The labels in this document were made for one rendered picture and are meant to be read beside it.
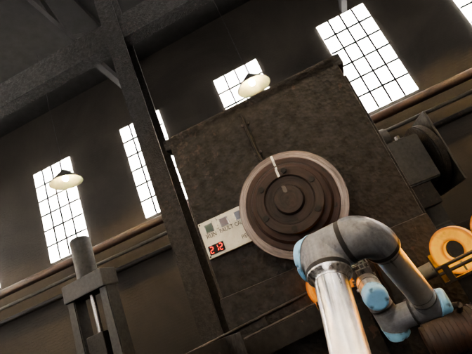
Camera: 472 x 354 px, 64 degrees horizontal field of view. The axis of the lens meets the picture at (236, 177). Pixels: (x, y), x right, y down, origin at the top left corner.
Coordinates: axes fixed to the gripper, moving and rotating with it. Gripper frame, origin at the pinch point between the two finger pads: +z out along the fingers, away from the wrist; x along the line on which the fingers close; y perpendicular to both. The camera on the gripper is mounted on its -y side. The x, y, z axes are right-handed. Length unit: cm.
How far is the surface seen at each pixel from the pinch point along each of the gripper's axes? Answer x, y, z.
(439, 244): -27.9, 3.4, -13.7
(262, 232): 29.5, 29.2, 6.4
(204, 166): 47, 68, 37
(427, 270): -20.8, -4.1, -12.2
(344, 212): -4.7, 23.1, 6.2
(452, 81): -307, 69, 584
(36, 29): 370, 534, 574
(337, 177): -8.5, 36.9, 10.7
